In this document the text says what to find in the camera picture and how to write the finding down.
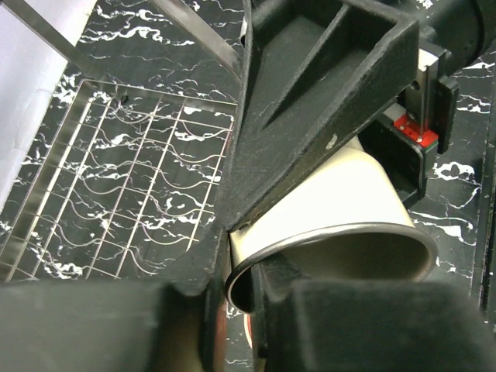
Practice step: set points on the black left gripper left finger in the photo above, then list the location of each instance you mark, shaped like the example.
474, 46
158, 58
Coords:
176, 322

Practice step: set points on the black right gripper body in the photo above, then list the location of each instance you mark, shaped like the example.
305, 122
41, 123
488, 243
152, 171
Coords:
406, 138

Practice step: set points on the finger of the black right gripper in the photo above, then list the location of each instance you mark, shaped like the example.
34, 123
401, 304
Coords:
314, 74

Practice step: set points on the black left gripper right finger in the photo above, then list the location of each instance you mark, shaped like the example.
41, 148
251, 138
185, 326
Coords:
301, 323

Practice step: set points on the cream steel tumbler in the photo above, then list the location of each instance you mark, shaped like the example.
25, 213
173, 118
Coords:
345, 221

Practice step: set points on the metal dish rack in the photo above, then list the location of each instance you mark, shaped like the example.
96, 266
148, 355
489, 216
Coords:
120, 178

